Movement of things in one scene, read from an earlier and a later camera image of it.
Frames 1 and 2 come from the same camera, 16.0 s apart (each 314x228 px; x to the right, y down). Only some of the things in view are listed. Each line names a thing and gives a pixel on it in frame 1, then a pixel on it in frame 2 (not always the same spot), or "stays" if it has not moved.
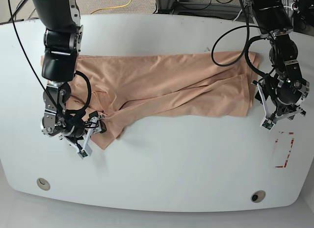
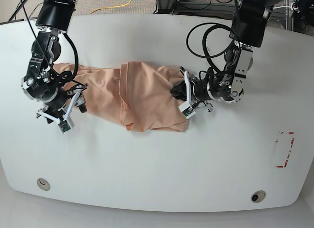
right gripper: (282, 111) → (183, 90)
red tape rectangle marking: (292, 140) stays
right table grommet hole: (258, 196) stays
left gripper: (80, 135) → (59, 114)
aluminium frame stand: (166, 3) stays
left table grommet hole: (43, 184) stays
